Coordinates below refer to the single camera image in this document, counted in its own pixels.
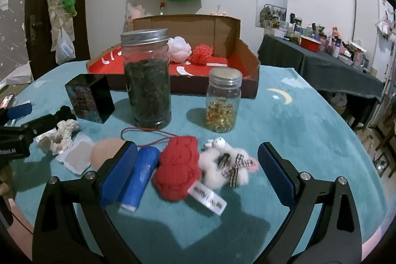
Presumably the red plastic basin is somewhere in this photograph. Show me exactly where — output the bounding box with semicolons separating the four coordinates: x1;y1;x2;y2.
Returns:
300;37;321;52

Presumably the white refrigerator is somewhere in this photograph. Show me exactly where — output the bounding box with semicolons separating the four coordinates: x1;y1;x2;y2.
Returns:
353;0;396;86

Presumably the side table with dark cloth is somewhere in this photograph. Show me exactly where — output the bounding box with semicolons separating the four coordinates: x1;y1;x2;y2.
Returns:
257;33;385;129

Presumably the large jar of dark leaves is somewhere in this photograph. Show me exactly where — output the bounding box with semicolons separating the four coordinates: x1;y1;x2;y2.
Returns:
120;29;173;130

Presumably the dark wooden door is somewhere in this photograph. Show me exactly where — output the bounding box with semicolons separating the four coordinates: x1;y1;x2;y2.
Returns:
25;0;93;81

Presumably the small jar of yellow capsules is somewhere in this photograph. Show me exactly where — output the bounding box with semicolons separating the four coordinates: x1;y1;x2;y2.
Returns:
206;68;243;133

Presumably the cluster of bottles and cosmetics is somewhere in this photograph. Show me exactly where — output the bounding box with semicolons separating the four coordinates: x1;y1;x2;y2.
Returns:
260;4;373;70

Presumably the red knitted scrunchie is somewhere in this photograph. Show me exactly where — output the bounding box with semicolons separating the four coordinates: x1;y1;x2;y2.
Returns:
153;136;227;216

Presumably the red bath pouf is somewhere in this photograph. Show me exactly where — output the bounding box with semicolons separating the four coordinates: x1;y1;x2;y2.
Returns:
189;44;215;66

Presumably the white plastic bag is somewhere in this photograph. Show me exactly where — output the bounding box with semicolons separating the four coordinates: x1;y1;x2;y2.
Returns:
55;27;75;64

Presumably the cream crochet scrunchie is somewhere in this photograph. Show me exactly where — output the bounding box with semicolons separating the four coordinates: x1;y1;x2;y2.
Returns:
50;120;80;156

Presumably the wooden chair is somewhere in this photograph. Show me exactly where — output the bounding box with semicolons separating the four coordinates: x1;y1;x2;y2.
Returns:
368;116;396;178

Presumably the blue bandage roll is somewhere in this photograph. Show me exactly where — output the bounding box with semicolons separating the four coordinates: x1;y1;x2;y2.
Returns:
119;146;162;214

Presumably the white bath pouf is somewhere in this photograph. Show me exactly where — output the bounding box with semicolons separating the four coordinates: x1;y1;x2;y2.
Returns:
167;37;193;64

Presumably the thin red cord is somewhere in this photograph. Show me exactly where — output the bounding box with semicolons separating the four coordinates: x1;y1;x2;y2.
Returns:
120;127;174;147

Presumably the white square pad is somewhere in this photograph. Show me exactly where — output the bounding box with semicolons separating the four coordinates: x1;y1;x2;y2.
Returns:
56;132;95;175

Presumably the green frog plush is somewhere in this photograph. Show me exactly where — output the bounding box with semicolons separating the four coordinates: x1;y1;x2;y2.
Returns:
61;0;78;16

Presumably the black patterned tin box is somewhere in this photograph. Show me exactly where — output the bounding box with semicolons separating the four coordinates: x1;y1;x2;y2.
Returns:
64;74;115;124

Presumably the cardboard box with red lining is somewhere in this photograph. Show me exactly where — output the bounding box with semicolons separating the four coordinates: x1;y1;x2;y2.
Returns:
86;14;260;99

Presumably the white fluffy plush with bow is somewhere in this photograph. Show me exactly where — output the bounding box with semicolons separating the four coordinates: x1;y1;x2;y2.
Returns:
198;137;260;190

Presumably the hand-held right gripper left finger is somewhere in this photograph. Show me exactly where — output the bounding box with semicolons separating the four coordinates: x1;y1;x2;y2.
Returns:
32;141;140;264

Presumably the beige round makeup sponge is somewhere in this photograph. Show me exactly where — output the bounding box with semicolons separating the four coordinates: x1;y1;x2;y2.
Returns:
91;138;126;170

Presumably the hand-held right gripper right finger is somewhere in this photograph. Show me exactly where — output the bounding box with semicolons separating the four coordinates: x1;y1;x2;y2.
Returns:
257;142;362;264

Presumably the pink plush toy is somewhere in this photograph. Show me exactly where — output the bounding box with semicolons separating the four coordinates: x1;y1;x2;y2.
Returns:
125;2;146;24

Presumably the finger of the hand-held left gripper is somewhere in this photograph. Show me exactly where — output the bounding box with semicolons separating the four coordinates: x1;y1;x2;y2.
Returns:
20;106;78;141
0;102;33;125

